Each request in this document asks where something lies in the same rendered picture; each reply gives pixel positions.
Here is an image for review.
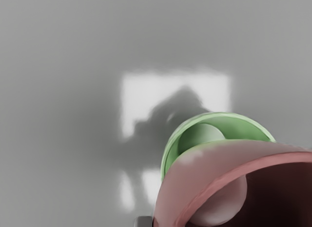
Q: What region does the pink cup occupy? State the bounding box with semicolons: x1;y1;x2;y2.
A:
151;140;312;227

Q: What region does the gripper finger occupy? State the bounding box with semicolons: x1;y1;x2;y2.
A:
134;217;154;227

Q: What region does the green cup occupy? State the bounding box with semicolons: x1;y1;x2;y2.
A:
160;112;276;183

